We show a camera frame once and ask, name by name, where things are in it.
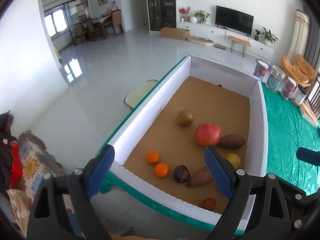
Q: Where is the floral printed blanket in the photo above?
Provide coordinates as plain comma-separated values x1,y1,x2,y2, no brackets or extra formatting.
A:
6,129,83,238

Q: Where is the red apple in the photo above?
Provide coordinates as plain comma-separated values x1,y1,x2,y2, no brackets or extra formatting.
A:
195,123,222,147

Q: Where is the wooden dining table set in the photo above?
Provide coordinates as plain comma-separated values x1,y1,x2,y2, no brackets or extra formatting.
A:
74,9,124,42

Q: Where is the wooden bench with metal legs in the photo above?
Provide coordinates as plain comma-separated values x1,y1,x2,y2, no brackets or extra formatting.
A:
229,35,251,57

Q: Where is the brown pear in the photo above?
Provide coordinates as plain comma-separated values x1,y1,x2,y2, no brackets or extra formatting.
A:
177,109,195,127

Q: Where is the white television cabinet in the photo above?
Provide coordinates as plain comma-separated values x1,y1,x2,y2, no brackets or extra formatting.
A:
176,21,275,61

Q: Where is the red labelled food can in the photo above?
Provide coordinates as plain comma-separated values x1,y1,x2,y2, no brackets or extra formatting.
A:
280,77,297,100

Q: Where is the brown cardboard carton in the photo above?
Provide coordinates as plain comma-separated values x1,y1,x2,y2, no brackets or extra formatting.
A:
160,27,190,41

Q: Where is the dark wooden chair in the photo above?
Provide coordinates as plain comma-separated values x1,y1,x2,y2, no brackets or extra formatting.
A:
309,71,320,120

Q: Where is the oval cat scratcher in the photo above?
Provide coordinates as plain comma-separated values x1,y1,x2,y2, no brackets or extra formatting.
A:
186,35,215,47

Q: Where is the grey curtain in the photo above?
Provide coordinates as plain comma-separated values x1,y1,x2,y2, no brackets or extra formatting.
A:
304,2,320,63

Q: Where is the green tablecloth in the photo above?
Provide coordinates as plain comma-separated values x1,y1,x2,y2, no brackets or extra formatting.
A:
99,65,320,233

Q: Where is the yellow green pear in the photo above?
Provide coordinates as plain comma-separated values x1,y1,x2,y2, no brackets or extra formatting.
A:
224,153,241,169

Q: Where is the dark glass display cabinet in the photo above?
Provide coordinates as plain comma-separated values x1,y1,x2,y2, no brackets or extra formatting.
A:
145,0,177,32

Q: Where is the black television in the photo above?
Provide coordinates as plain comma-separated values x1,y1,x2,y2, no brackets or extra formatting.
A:
215,5,254,36

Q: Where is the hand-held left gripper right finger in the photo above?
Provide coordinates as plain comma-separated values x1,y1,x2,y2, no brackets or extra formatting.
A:
204,145,292,240

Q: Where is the yellow book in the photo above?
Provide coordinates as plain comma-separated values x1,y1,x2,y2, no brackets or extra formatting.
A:
300,102,319,128

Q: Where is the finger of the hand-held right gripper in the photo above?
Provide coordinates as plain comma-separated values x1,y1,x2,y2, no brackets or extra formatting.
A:
296,147,320,166
276,179,320,204

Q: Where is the glass sliding door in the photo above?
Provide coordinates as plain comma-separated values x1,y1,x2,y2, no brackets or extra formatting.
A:
44,0,90,53

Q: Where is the red cloth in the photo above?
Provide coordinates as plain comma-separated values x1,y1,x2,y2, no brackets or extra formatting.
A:
9,141,22,188

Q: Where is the covered standing air conditioner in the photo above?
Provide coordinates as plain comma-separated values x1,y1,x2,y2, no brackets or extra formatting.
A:
287,9,310,60

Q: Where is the dark cloth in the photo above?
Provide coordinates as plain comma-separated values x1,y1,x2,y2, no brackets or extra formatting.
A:
0,110,18,195

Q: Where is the white can with red label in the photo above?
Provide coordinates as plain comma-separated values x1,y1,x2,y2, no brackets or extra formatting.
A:
253,60,269,82

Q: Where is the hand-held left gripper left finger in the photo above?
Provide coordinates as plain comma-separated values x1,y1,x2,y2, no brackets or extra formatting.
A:
26,144,115,240

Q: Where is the glass jar with gold lid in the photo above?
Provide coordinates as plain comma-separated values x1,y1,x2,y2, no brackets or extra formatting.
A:
266,65,286,93

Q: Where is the dark orange tangerine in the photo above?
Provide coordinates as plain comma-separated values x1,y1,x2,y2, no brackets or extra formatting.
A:
202,197,217,210

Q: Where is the white cardboard box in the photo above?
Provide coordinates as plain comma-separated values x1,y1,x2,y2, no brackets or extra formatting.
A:
108,55,269,232

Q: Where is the large green potted plant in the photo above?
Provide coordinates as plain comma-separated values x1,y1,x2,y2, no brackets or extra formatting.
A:
261,27,278,46

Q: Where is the sweet potato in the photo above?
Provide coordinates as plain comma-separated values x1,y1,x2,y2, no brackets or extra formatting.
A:
218,134,246,149
186,166,214,188

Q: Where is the leafy green potted plant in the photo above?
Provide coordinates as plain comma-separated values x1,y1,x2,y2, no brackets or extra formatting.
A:
194,10,211,24

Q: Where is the clear jar with black lid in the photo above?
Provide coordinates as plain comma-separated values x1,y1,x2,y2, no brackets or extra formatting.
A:
291,85,307,107

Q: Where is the orange lounge chair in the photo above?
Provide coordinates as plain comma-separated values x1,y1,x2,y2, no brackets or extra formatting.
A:
282,54,318,87

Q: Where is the large dark passion fruit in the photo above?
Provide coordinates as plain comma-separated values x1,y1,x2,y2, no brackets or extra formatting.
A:
173,165,190,183

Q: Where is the red flower bouquet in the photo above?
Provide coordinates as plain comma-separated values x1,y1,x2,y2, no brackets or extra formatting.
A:
178,6,192,22

